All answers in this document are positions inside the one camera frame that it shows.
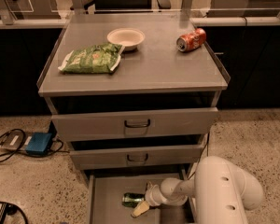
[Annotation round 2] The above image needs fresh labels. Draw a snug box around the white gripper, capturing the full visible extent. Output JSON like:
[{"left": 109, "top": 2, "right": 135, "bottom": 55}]
[{"left": 131, "top": 178, "right": 190, "bottom": 218}]

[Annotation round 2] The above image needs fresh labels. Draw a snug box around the green soda can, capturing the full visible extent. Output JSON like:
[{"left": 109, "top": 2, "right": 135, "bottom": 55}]
[{"left": 121, "top": 192, "right": 145, "bottom": 208}]

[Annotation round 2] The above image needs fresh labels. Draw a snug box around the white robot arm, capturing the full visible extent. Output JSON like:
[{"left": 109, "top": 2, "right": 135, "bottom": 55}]
[{"left": 132, "top": 156, "right": 264, "bottom": 224}]

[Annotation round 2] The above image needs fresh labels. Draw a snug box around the grey bottom drawer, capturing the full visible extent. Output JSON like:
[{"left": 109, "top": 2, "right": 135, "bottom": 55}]
[{"left": 86, "top": 173, "right": 196, "bottom": 224}]

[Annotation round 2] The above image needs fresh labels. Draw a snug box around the grey drawer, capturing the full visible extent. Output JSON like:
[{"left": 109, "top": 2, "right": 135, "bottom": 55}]
[
  {"left": 86, "top": 173, "right": 196, "bottom": 224},
  {"left": 52, "top": 107, "right": 217, "bottom": 141},
  {"left": 70, "top": 134, "right": 205, "bottom": 170}
]

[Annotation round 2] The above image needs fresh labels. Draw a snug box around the grey middle drawer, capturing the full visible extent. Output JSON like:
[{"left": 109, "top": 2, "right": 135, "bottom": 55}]
[{"left": 70, "top": 134, "right": 205, "bottom": 170}]

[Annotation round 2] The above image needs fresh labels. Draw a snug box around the grey top drawer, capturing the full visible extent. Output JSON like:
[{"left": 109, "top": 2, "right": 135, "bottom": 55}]
[{"left": 52, "top": 107, "right": 217, "bottom": 141}]

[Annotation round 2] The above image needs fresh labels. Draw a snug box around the grey drawer cabinet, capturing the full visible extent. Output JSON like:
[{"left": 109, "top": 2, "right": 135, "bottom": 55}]
[{"left": 36, "top": 13, "right": 231, "bottom": 224}]

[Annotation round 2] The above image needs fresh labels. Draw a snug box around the orange soda can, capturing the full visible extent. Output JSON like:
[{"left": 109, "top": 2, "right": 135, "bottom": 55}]
[{"left": 176, "top": 28, "right": 206, "bottom": 52}]

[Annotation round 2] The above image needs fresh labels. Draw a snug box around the blue electronics box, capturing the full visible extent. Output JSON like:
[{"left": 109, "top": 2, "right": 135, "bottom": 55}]
[{"left": 25, "top": 133, "right": 52, "bottom": 156}]

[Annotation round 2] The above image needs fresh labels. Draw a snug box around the black object bottom left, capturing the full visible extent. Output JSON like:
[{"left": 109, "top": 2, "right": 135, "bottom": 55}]
[{"left": 0, "top": 201, "right": 29, "bottom": 224}]

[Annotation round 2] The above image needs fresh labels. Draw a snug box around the silver flat device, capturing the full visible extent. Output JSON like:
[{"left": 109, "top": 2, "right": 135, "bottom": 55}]
[{"left": 0, "top": 131, "right": 33, "bottom": 151}]

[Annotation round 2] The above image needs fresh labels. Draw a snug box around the green chip bag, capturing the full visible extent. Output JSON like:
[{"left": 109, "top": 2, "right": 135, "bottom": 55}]
[{"left": 58, "top": 43, "right": 125, "bottom": 74}]

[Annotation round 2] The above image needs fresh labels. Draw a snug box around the black cable beside cabinet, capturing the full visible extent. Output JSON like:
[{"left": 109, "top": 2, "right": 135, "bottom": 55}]
[{"left": 187, "top": 133, "right": 211, "bottom": 181}]

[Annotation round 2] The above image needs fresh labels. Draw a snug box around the black floor cable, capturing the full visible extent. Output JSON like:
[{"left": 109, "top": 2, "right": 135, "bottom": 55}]
[{"left": 0, "top": 128, "right": 69, "bottom": 164}]

